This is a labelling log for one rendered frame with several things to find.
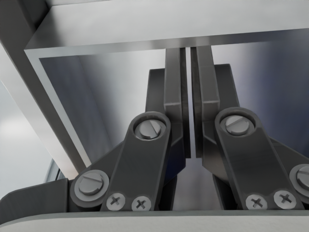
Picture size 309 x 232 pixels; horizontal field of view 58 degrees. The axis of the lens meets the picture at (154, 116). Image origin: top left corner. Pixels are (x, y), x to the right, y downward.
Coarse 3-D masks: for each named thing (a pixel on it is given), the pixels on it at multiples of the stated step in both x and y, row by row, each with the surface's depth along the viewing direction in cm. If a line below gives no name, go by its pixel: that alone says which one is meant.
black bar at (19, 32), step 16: (0, 0) 11; (16, 0) 10; (32, 0) 11; (0, 16) 11; (16, 16) 11; (32, 16) 11; (0, 32) 12; (16, 32) 11; (32, 32) 11; (16, 48) 12; (16, 64) 13; (32, 80) 13; (32, 96) 14; (48, 96) 14; (48, 112) 15; (64, 128) 16; (64, 144) 17; (80, 160) 18
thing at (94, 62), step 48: (144, 0) 12; (192, 0) 11; (240, 0) 11; (288, 0) 10; (48, 48) 10; (96, 48) 10; (144, 48) 10; (240, 48) 14; (288, 48) 13; (96, 96) 16; (144, 96) 16; (240, 96) 16; (288, 96) 16; (96, 144) 17; (192, 144) 19; (288, 144) 19; (192, 192) 24
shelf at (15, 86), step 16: (48, 0) 13; (64, 0) 12; (80, 0) 12; (96, 0) 12; (0, 48) 15; (0, 64) 15; (0, 80) 16; (16, 80) 16; (16, 96) 17; (32, 112) 18; (48, 128) 19; (48, 144) 21; (64, 160) 22
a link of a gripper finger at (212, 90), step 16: (192, 48) 10; (208, 48) 10; (192, 64) 9; (208, 64) 9; (224, 64) 10; (192, 80) 10; (208, 80) 8; (224, 80) 10; (192, 96) 11; (208, 96) 8; (224, 96) 9; (208, 112) 8; (208, 128) 8; (208, 144) 8; (272, 144) 8; (208, 160) 9; (288, 160) 7; (304, 160) 7; (224, 176) 8; (304, 176) 7; (304, 192) 6
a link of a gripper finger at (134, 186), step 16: (144, 112) 8; (128, 128) 8; (144, 128) 8; (160, 128) 8; (128, 144) 7; (144, 144) 7; (160, 144) 7; (128, 160) 7; (144, 160) 7; (160, 160) 7; (112, 176) 7; (128, 176) 7; (144, 176) 7; (160, 176) 7; (176, 176) 9; (112, 192) 6; (128, 192) 6; (144, 192) 6; (160, 192) 7; (112, 208) 6; (128, 208) 6; (144, 208) 6; (160, 208) 8
